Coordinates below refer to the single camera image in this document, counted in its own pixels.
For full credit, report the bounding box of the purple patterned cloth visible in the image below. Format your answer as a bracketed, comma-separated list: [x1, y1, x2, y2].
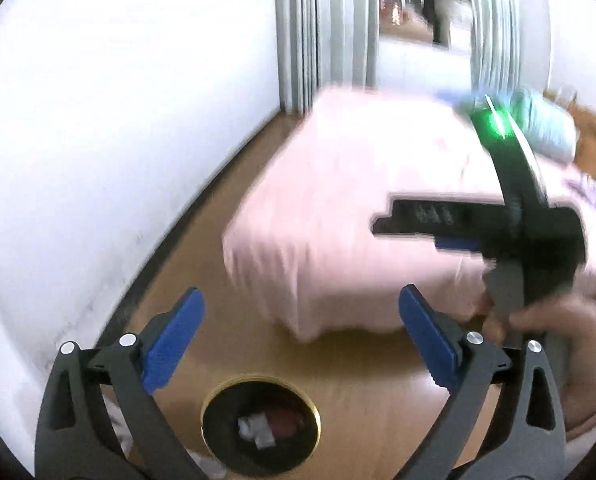
[565, 174, 596, 237]

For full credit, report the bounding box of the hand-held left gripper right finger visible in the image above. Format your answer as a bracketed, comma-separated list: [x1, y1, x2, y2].
[398, 284, 568, 480]

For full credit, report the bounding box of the black gold-rimmed trash can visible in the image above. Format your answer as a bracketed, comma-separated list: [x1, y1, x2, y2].
[200, 372, 323, 478]

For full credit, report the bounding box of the crumpled white paper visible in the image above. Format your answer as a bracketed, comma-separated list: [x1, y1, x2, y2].
[238, 411, 277, 449]

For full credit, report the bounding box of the person's right forearm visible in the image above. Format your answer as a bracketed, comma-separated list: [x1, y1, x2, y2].
[558, 335, 596, 443]

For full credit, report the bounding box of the red crumpled wrapper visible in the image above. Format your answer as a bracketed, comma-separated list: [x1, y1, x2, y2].
[269, 406, 307, 439]

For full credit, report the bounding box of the pink bed blanket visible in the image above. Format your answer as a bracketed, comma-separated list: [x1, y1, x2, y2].
[222, 87, 596, 345]

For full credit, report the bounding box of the teal pillow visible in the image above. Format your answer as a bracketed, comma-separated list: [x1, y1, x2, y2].
[438, 87, 578, 163]

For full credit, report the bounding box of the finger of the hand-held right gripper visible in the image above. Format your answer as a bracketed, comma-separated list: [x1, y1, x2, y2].
[372, 198, 514, 237]
[434, 237, 484, 252]

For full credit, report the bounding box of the person's right hand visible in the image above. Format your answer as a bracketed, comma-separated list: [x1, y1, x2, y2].
[475, 270, 596, 361]

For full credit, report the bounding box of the wooden headboard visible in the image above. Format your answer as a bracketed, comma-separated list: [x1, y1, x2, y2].
[542, 87, 596, 181]

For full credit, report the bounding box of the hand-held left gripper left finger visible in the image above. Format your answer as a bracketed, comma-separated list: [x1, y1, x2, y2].
[34, 287, 213, 480]

